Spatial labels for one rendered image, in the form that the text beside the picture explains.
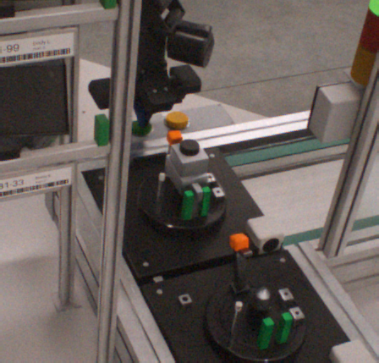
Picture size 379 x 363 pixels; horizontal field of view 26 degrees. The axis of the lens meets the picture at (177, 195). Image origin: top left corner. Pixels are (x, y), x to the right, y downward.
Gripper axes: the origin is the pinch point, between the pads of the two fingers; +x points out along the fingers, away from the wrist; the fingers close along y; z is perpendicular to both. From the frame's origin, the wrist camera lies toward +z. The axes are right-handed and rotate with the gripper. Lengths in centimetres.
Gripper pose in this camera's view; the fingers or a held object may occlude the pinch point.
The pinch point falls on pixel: (143, 111)
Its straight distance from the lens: 143.9
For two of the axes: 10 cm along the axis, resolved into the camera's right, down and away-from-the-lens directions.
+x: -0.8, 7.4, 6.7
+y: 9.2, -2.1, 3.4
